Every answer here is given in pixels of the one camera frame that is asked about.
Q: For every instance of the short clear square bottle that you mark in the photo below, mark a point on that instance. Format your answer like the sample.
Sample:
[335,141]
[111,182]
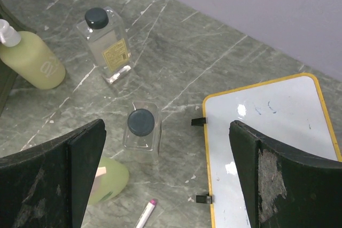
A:
[143,130]

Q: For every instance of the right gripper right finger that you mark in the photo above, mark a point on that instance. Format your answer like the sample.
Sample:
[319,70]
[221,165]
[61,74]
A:
[283,186]

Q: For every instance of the olive canvas bag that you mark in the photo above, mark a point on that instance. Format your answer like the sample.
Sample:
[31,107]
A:
[8,76]

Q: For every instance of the red whiteboard marker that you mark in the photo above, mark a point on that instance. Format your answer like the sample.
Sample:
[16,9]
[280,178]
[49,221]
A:
[146,213]

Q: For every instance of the green bottle peach cap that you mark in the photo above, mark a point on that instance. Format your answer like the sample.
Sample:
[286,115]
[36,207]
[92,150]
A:
[111,178]

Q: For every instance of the tall clear square bottle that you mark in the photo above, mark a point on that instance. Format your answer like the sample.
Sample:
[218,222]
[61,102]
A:
[103,33]

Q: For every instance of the yellow-green pump bottle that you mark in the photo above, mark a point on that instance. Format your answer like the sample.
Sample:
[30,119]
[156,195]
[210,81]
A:
[29,56]

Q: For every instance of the yellow-framed whiteboard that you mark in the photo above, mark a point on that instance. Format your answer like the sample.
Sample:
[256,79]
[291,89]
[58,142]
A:
[289,109]

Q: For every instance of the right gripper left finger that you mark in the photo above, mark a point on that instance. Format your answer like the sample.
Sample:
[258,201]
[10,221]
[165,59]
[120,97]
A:
[49,185]

